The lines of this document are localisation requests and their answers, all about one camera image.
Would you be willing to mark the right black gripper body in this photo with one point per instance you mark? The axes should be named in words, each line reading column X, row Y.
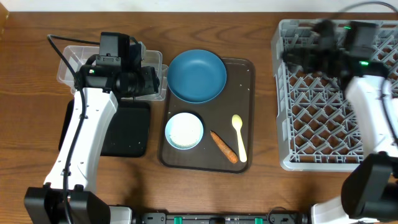
column 321, row 61

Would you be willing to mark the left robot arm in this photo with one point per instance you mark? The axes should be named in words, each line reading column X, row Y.
column 68, row 192

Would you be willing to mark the dark blue plate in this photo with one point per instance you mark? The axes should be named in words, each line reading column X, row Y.
column 197, row 76

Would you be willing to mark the cream plastic spoon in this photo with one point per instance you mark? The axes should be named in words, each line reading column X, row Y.
column 237, row 124

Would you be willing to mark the grey dishwasher rack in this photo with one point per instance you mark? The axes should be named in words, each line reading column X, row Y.
column 317, row 128

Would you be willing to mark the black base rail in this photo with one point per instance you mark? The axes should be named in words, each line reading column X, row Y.
column 273, row 217

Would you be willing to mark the orange carrot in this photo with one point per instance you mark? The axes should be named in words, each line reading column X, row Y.
column 224, row 148

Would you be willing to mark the clear plastic bin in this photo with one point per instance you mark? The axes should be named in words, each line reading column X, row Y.
column 78, row 55

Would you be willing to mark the black tray bin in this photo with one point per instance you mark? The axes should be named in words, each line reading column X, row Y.
column 128, row 131

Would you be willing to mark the light blue rice bowl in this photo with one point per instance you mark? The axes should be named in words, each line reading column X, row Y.
column 184, row 131

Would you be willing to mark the dark brown serving tray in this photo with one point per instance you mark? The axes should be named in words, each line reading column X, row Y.
column 237, row 97

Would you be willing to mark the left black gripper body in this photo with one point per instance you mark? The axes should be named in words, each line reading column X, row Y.
column 140, row 83

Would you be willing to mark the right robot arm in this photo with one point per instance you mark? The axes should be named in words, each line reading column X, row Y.
column 367, row 195

